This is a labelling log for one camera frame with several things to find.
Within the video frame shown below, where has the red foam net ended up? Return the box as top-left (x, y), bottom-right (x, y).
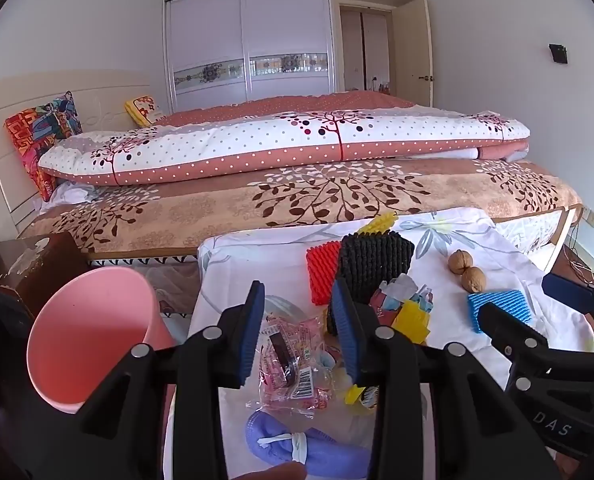
top-left (306, 240), bottom-right (345, 306)

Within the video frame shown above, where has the red dotted bed cover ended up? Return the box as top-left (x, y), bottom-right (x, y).
top-left (154, 91), bottom-right (418, 128)

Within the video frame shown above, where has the black foam net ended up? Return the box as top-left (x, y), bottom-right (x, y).
top-left (325, 231), bottom-right (416, 336)

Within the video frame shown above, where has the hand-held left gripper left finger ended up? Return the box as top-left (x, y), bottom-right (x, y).
top-left (29, 280), bottom-right (266, 480)

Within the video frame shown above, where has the white dotted tree quilt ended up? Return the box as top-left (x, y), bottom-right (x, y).
top-left (39, 107), bottom-right (532, 187)

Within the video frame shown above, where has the blue foam net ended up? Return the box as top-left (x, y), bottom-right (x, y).
top-left (467, 290), bottom-right (532, 335)

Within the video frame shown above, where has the white crumpled cloth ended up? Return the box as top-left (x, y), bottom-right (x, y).
top-left (42, 182), bottom-right (98, 211)

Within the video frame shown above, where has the brown double door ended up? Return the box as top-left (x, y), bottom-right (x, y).
top-left (340, 9), bottom-right (392, 93)

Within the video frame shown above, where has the white sliding wardrobe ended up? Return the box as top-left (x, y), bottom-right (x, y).
top-left (163, 0), bottom-right (335, 111)

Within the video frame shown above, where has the yellow flowered pillow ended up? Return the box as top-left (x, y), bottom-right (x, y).
top-left (125, 94), bottom-right (170, 127)

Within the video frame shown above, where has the yellow snack wrapper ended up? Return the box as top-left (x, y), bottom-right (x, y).
top-left (345, 384), bottom-right (382, 413)

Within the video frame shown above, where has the dark wooden nightstand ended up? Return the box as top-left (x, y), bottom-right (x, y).
top-left (0, 231), bottom-right (90, 321)

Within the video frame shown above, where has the white floral cloth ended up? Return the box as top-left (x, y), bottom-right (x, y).
top-left (164, 207), bottom-right (594, 480)

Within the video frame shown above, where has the colourful printed pillow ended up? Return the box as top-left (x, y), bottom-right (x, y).
top-left (4, 91), bottom-right (85, 202)

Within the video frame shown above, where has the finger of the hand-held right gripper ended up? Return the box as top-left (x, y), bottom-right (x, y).
top-left (542, 272), bottom-right (594, 356)
top-left (478, 302), bottom-right (594, 376)

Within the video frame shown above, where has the walnut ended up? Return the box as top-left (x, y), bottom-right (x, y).
top-left (449, 250), bottom-right (474, 275)
top-left (461, 266), bottom-right (486, 293)

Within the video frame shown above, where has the clear snack wrapper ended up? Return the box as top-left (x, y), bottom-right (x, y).
top-left (247, 310), bottom-right (338, 413)

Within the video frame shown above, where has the cream headboard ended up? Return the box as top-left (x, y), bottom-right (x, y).
top-left (0, 71), bottom-right (150, 238)

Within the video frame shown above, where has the colourful wrapper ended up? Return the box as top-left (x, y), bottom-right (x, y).
top-left (369, 287), bottom-right (434, 327)

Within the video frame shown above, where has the pink plastic bucket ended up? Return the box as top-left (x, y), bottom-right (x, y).
top-left (27, 266), bottom-right (178, 413)

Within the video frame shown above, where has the cream room door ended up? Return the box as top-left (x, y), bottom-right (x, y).
top-left (394, 0), bottom-right (434, 108)

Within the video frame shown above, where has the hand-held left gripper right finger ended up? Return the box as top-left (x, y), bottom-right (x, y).
top-left (327, 277), bottom-right (560, 480)

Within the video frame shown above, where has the brown leaf bedspread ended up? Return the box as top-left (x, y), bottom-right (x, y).
top-left (19, 157), bottom-right (585, 261)

